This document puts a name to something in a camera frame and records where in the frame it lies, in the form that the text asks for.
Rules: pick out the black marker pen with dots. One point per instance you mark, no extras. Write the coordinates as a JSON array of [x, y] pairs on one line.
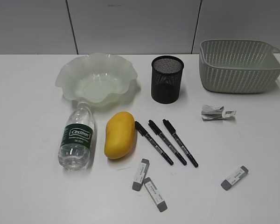
[[145, 133], [173, 133], [158, 132]]

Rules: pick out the yellow mango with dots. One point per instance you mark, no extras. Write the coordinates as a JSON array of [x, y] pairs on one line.
[[120, 132]]

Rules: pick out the grey white eraser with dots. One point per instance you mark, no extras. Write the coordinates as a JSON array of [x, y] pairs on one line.
[[155, 194], [140, 174], [236, 176]]

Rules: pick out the clear water bottle green label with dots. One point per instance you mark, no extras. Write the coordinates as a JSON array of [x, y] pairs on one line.
[[75, 147]]

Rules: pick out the waste paper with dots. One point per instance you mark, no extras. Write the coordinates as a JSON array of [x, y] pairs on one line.
[[216, 113]]

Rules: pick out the black mesh pen holder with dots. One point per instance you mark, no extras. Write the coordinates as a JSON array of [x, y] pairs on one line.
[[166, 79]]

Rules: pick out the frosted green ruffled plate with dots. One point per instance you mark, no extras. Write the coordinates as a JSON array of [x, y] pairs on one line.
[[98, 78]]

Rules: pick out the pale green plastic basket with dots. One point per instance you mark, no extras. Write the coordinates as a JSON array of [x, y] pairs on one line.
[[238, 66]]

